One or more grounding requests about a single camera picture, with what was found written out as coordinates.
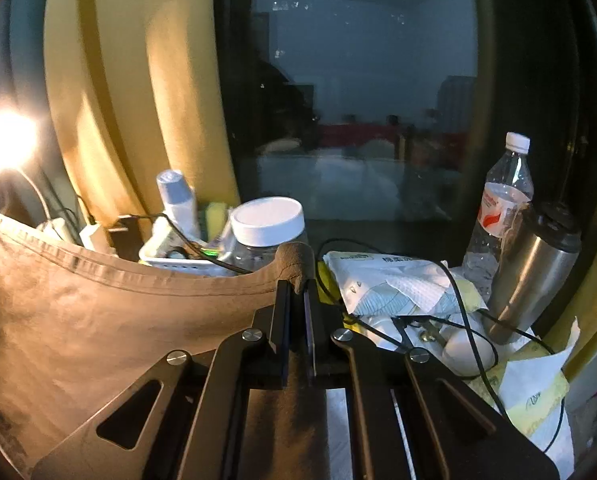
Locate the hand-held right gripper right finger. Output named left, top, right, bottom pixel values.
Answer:
left=303, top=287, right=561, bottom=480

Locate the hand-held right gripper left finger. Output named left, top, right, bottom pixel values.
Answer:
left=31, top=280, right=293, bottom=480

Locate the brown t-shirt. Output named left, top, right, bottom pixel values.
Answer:
left=0, top=210, right=339, bottom=480

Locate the clear jar with white lid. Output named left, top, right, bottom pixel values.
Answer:
left=223, top=197, right=309, bottom=273

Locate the white wet wipes pack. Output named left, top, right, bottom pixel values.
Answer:
left=323, top=251, right=479, bottom=316

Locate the yellow green sponge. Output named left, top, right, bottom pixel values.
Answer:
left=206, top=202, right=232, bottom=241

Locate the white perforated basket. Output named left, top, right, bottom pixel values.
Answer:
left=138, top=230, right=239, bottom=278

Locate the white power bank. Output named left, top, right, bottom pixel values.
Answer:
left=431, top=327, right=499, bottom=378

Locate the blue and white bottle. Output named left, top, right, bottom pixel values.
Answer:
left=157, top=169, right=202, bottom=241

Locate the black charger block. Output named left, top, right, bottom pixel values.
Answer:
left=107, top=215, right=144, bottom=261

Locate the stainless steel tumbler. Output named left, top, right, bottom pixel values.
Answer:
left=482, top=202, right=583, bottom=345

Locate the yellow tissue pack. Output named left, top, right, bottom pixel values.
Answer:
left=471, top=317, right=581, bottom=453

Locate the clear plastic water bottle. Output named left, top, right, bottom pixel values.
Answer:
left=461, top=132, right=534, bottom=301

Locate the white desk lamp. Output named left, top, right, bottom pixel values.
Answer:
left=0, top=105, right=74, bottom=243

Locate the teal curtain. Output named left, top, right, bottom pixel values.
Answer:
left=0, top=0, right=54, bottom=121

